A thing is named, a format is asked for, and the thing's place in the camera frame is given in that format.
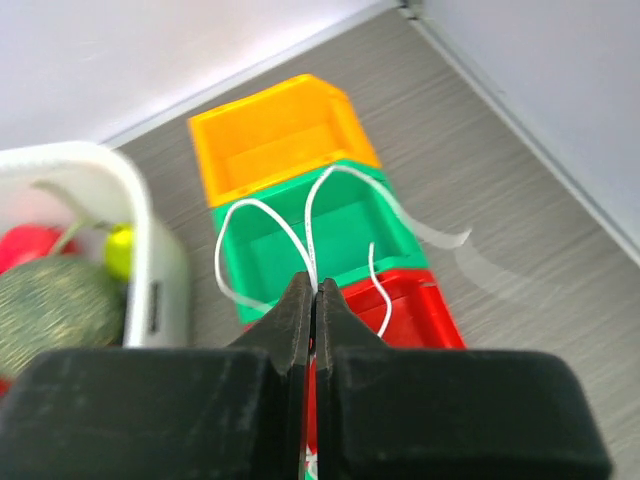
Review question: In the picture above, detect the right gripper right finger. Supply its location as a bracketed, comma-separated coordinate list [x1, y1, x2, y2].
[315, 279, 613, 479]

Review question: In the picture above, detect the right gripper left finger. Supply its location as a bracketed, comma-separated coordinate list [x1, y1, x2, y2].
[1, 273, 313, 479]

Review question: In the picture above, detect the white wire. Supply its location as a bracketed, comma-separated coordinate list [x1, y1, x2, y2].
[213, 164, 474, 339]

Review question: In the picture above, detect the red plastic bin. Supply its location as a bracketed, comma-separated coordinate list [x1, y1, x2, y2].
[242, 268, 467, 451]

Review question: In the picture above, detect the upper green plastic bin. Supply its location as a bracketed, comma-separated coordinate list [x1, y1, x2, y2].
[222, 171, 429, 306]

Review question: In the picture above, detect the green netted melon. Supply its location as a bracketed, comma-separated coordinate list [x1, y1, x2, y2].
[1, 255, 126, 381]

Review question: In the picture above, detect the green pear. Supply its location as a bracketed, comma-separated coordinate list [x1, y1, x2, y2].
[104, 224, 134, 282]

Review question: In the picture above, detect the white plastic fruit tub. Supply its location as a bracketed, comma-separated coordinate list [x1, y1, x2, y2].
[1, 141, 190, 348]

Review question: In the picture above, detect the red apple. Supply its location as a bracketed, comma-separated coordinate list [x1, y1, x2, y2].
[0, 223, 63, 274]

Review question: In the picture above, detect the orange plastic bin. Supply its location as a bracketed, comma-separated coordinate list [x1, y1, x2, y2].
[188, 74, 382, 208]

